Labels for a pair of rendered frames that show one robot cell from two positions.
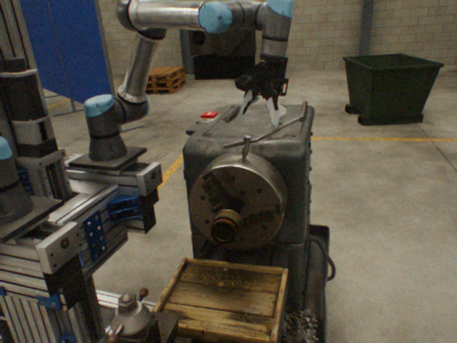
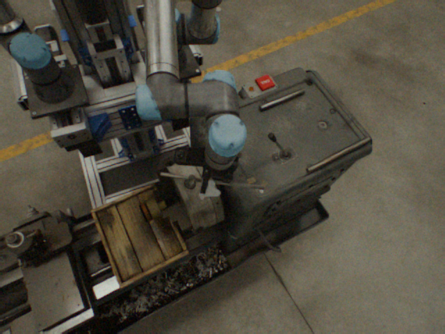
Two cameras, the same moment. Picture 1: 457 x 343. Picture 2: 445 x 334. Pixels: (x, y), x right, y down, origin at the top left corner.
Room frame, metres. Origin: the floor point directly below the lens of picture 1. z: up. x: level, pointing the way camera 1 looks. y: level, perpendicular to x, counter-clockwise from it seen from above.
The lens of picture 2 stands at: (0.88, -0.37, 2.21)
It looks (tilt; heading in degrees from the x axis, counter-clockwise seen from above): 65 degrees down; 38
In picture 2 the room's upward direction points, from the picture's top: 9 degrees clockwise
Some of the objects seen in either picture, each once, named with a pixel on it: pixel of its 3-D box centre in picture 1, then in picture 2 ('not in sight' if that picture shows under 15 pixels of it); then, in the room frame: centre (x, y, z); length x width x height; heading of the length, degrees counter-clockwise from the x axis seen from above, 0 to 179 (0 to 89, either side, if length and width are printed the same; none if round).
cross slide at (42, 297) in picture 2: not in sight; (47, 266); (0.57, 0.15, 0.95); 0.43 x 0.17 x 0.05; 74
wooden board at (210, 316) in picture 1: (222, 297); (139, 232); (0.91, 0.04, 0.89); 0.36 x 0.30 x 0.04; 74
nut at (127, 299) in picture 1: (127, 301); (12, 238); (0.59, 0.21, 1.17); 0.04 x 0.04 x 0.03
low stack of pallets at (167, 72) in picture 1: (162, 79); not in sight; (9.31, 1.44, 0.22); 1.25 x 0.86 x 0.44; 170
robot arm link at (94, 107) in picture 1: (102, 113); (168, 28); (1.48, 0.48, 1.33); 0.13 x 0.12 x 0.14; 142
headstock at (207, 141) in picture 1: (255, 163); (271, 152); (1.53, -0.12, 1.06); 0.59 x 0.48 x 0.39; 164
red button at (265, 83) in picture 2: (209, 116); (264, 83); (1.64, 0.07, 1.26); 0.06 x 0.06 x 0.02; 74
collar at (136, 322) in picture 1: (129, 314); (17, 241); (0.59, 0.21, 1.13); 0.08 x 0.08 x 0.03
